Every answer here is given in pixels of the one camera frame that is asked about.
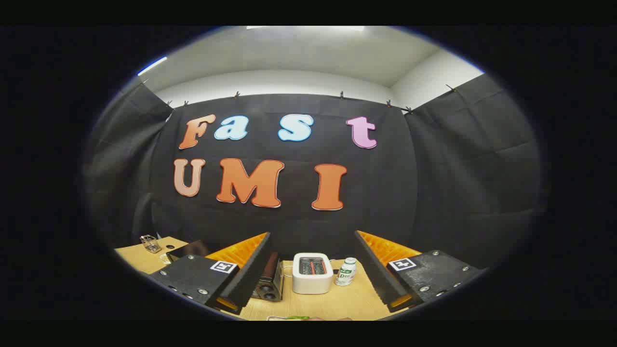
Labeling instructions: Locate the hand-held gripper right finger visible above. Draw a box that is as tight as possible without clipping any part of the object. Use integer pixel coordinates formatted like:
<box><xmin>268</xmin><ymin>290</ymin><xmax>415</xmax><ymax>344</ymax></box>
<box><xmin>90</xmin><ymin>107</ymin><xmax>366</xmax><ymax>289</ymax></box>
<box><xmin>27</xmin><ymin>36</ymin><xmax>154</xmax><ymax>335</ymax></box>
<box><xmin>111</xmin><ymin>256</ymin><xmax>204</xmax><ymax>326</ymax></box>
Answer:
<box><xmin>355</xmin><ymin>230</ymin><xmax>488</xmax><ymax>313</ymax></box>

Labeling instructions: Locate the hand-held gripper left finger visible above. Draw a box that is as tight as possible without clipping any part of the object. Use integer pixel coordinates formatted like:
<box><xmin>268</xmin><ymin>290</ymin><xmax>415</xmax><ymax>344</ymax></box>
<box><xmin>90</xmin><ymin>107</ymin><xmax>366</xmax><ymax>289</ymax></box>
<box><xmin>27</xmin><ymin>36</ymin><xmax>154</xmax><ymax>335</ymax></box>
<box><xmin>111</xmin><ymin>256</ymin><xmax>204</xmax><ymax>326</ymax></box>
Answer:
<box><xmin>148</xmin><ymin>232</ymin><xmax>272</xmax><ymax>315</ymax></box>

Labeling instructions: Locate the black toaster oven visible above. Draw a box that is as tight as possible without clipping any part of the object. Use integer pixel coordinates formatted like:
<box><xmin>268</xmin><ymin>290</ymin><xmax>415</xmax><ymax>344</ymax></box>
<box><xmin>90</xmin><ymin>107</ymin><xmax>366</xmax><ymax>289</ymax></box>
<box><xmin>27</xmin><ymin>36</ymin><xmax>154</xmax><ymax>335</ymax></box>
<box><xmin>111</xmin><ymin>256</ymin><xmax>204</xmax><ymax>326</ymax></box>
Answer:
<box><xmin>166</xmin><ymin>240</ymin><xmax>285</xmax><ymax>303</ymax></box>

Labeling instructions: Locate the white pop-up toaster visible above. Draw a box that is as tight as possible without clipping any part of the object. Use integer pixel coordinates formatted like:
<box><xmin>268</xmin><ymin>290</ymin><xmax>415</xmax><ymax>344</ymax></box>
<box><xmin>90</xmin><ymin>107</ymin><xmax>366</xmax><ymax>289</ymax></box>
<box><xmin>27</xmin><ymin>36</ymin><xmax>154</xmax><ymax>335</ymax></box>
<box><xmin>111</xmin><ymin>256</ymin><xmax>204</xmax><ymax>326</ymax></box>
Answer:
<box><xmin>292</xmin><ymin>253</ymin><xmax>334</xmax><ymax>295</ymax></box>

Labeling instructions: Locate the white bottle with green label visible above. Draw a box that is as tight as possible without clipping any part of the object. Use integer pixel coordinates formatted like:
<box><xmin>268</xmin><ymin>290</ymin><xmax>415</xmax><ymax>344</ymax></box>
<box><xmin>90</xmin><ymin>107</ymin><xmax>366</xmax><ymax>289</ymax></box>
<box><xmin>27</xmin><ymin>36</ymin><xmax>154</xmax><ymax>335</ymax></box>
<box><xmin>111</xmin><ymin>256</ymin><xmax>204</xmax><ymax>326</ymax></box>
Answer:
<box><xmin>335</xmin><ymin>257</ymin><xmax>357</xmax><ymax>287</ymax></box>

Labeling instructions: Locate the ceiling light strip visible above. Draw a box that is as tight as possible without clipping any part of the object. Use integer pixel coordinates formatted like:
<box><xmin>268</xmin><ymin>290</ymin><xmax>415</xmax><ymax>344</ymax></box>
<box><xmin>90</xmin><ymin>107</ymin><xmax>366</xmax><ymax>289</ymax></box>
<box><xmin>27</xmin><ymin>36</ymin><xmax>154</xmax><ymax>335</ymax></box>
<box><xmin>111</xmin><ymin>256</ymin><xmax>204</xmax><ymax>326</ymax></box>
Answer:
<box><xmin>137</xmin><ymin>56</ymin><xmax>168</xmax><ymax>77</ymax></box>

